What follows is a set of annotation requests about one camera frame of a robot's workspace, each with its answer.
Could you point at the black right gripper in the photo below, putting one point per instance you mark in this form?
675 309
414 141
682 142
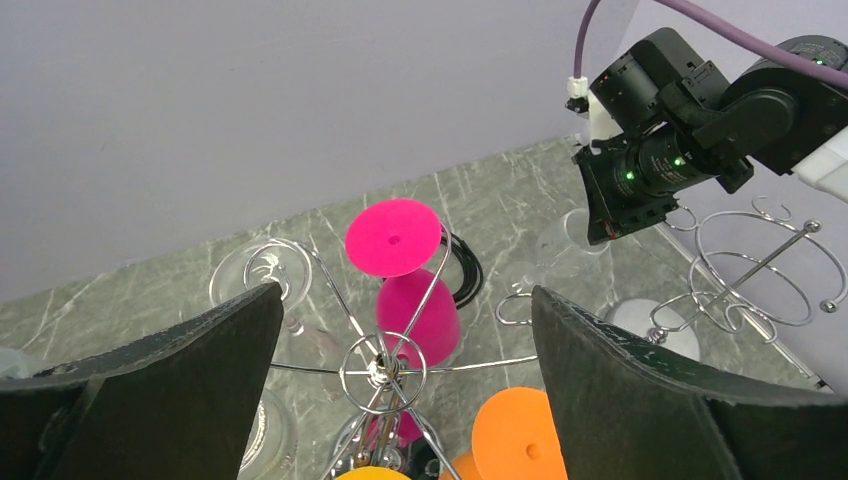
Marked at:
630 184

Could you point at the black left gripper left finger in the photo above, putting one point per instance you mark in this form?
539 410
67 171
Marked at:
176 404

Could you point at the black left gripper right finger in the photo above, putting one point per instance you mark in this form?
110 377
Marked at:
624 408

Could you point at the orange wine glass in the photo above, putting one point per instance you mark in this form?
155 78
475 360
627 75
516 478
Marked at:
513 438

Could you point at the pink wine glass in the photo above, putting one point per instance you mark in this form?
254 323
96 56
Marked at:
393 240

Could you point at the clear wine glass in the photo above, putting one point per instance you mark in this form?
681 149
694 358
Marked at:
522 276
285 262
272 443

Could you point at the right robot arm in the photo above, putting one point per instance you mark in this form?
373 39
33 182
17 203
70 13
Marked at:
680 122

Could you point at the clear tumbler glass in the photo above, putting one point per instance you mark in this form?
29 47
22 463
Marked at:
563 250

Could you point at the yellow wine glass left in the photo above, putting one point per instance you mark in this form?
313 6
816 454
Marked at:
372 473

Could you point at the chrome wine glass rack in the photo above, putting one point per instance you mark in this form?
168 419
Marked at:
392 362

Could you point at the clear plastic storage box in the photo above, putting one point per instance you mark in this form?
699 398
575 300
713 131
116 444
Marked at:
16 364

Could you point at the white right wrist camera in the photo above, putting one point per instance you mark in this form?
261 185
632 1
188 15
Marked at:
599 125

